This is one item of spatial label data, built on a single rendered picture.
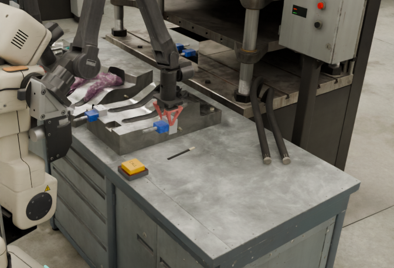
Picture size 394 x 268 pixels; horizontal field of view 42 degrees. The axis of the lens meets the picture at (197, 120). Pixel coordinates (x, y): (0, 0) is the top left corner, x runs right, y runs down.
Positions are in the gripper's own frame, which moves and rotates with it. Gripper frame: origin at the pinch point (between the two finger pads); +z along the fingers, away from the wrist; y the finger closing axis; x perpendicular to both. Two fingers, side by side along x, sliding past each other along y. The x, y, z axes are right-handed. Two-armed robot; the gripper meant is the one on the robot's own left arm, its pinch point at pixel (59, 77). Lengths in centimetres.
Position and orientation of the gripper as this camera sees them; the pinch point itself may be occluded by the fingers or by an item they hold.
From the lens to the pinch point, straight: 210.8
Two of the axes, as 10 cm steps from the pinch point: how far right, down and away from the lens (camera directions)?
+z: 2.2, 6.5, 7.3
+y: -7.9, -3.2, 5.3
